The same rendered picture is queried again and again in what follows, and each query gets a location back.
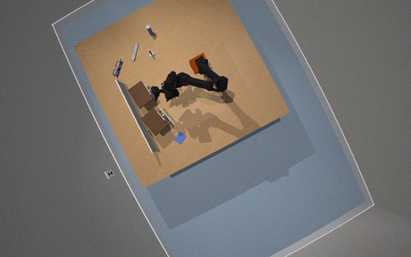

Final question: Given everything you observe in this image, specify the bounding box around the dark grey cylinder with light top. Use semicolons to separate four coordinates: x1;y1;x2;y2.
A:
146;25;154;36

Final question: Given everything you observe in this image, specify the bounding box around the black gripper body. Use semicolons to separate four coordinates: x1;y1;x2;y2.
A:
151;81;179;97

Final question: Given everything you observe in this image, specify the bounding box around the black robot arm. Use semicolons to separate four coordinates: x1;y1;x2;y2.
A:
162;56;228;99

